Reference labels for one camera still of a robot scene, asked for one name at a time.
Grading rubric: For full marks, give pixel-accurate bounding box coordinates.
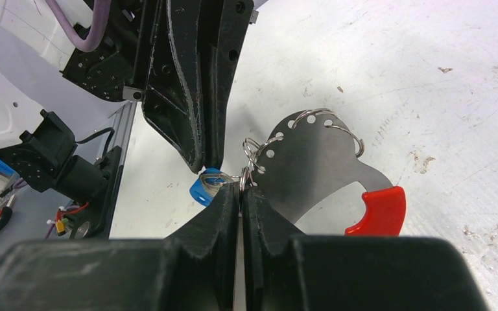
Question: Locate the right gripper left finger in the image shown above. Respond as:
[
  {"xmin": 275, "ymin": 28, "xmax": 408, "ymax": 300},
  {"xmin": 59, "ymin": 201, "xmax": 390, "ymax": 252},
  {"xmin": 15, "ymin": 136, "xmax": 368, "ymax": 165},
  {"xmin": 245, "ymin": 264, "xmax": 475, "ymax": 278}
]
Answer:
[{"xmin": 0, "ymin": 185, "xmax": 239, "ymax": 310}]

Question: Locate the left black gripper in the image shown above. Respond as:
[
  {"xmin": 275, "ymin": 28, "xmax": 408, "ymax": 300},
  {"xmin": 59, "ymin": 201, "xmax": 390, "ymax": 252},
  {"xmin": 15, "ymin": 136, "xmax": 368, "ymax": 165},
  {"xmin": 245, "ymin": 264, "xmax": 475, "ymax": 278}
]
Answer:
[{"xmin": 62, "ymin": 0, "xmax": 254, "ymax": 173}]

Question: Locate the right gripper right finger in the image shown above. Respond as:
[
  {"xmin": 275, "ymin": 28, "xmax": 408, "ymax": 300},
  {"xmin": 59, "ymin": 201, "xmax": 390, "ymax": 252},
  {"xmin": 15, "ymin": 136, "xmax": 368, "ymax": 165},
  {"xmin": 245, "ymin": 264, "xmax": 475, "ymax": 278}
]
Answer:
[{"xmin": 243, "ymin": 188, "xmax": 488, "ymax": 310}]

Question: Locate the blue key tag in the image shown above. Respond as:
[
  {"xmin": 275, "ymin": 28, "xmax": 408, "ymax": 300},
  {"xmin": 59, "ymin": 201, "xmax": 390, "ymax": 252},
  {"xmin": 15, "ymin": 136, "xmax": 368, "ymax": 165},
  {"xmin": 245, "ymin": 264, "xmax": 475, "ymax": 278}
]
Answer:
[{"xmin": 189, "ymin": 168, "xmax": 225, "ymax": 207}]

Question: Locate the metal key holder red handle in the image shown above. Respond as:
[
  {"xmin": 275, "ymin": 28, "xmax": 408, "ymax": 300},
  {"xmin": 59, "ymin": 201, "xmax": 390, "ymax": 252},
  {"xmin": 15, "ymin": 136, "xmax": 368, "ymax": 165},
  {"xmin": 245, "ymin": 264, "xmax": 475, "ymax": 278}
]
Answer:
[{"xmin": 243, "ymin": 108, "xmax": 407, "ymax": 236}]

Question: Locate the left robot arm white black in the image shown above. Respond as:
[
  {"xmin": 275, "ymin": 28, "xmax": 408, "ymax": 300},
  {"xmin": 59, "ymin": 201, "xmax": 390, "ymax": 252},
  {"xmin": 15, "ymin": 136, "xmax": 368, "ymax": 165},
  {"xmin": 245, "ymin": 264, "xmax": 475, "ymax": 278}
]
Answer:
[{"xmin": 0, "ymin": 1, "xmax": 257, "ymax": 238}]

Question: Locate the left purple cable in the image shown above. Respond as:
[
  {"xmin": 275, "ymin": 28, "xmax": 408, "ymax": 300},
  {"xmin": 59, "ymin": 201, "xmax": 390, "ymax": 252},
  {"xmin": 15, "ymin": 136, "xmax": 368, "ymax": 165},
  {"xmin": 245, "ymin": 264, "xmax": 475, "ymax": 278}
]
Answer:
[{"xmin": 44, "ymin": 0, "xmax": 112, "ymax": 53}]

